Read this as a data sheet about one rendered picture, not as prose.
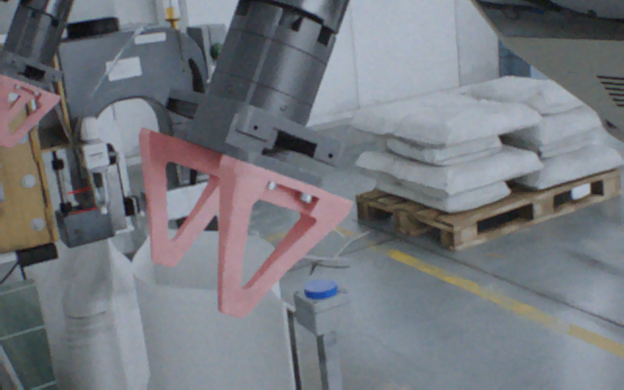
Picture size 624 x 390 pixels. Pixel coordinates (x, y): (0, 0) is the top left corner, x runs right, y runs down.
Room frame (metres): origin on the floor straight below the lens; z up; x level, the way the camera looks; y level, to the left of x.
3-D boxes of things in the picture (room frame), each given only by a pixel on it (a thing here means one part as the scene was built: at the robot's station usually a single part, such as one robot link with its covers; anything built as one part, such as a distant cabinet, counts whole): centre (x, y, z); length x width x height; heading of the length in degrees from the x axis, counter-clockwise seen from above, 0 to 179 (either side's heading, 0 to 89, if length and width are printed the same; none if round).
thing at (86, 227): (1.33, 0.39, 1.04); 0.08 x 0.06 x 0.05; 118
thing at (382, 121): (4.40, -0.59, 0.56); 0.66 x 0.43 x 0.15; 116
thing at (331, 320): (1.40, 0.01, 0.81); 0.08 x 0.08 x 0.06; 28
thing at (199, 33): (1.47, 0.16, 1.28); 0.08 x 0.05 x 0.09; 28
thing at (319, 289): (1.40, 0.01, 0.84); 0.06 x 0.06 x 0.02
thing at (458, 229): (4.38, -0.95, 0.07); 1.20 x 0.82 x 0.14; 120
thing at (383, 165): (4.40, -0.60, 0.32); 0.67 x 0.42 x 0.14; 122
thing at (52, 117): (1.39, 0.45, 1.26); 0.22 x 0.05 x 0.16; 28
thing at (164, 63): (1.50, 0.34, 1.21); 0.30 x 0.25 x 0.30; 28
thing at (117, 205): (1.36, 0.34, 1.07); 0.03 x 0.01 x 0.13; 118
